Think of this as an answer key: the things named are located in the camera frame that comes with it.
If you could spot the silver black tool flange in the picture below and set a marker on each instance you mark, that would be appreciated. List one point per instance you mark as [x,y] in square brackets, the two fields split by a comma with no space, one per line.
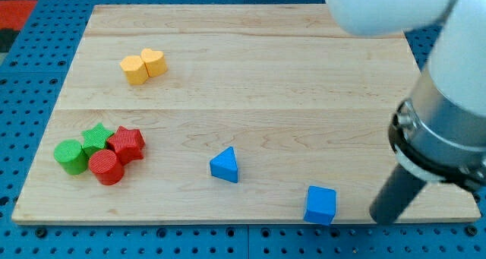
[437,139]

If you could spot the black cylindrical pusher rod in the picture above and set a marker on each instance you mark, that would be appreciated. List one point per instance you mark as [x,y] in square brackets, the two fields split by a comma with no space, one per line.
[395,196]

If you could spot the blue cube block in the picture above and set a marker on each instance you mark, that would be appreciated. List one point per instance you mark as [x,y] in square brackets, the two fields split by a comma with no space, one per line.
[320,205]

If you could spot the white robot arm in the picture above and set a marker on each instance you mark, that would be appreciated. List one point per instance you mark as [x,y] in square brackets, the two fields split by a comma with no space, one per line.
[457,61]

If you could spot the blue triangle block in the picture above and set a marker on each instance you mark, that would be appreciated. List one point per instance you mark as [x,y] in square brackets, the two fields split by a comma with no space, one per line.
[224,165]

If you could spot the wooden board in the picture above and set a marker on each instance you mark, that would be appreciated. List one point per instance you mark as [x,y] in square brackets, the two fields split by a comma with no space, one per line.
[302,102]

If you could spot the red star block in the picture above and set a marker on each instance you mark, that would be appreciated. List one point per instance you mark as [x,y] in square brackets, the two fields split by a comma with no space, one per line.
[127,144]

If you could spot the yellow heart block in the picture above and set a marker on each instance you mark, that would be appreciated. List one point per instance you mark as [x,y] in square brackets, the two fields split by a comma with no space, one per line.
[154,61]

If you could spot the yellow hexagon block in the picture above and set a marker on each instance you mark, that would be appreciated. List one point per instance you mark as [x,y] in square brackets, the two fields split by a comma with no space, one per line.
[134,69]

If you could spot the red cylinder block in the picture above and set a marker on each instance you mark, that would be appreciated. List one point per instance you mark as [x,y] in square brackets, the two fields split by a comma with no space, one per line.
[106,167]

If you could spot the green star block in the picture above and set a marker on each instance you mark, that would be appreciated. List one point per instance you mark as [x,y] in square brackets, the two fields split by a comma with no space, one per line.
[95,139]

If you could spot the green cylinder block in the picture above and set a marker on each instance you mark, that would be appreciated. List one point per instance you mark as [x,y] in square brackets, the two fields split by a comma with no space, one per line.
[70,155]

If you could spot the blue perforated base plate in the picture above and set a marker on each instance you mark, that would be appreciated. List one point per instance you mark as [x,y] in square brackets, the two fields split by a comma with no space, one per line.
[32,72]

